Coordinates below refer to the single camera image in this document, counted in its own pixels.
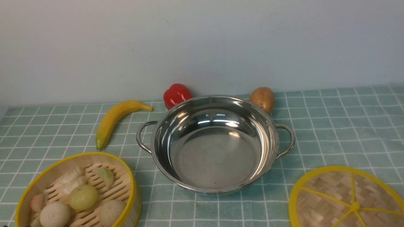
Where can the red bell pepper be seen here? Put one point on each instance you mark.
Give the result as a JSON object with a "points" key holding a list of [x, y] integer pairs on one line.
{"points": [[176, 94]]}

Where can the small green dumpling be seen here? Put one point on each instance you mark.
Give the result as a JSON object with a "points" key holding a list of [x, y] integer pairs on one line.
{"points": [[36, 223]]}

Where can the yellow banana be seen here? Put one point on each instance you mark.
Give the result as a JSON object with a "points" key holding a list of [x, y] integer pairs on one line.
{"points": [[113, 116]]}

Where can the yellow-rimmed bamboo steamer basket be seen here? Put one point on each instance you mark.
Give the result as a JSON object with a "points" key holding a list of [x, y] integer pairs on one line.
{"points": [[124, 188]]}

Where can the green checkered tablecloth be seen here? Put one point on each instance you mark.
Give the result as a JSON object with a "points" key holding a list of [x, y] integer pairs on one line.
{"points": [[357, 127]]}

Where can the green round bun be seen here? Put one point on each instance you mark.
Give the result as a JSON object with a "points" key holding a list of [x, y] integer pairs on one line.
{"points": [[83, 197]]}

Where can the stainless steel pot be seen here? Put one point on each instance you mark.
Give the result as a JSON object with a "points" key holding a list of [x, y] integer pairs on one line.
{"points": [[215, 145]]}

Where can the white round bun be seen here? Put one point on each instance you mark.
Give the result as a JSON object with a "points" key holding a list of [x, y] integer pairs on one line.
{"points": [[55, 214]]}

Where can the pink dumpling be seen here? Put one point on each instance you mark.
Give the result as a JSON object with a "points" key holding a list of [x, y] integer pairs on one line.
{"points": [[38, 202]]}

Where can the brown potato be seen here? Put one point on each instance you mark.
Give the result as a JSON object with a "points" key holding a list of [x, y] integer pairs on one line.
{"points": [[264, 98]]}

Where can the pale green dumpling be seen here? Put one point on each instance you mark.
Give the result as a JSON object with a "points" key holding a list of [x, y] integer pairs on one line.
{"points": [[106, 175]]}

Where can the woven bamboo steamer lid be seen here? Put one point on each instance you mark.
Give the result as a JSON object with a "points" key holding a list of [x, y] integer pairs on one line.
{"points": [[341, 196]]}

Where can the beige round bun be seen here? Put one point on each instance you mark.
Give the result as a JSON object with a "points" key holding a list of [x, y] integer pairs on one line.
{"points": [[110, 212]]}

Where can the white dumpling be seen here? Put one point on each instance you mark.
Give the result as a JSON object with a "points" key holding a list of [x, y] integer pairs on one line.
{"points": [[67, 188], [73, 174]]}

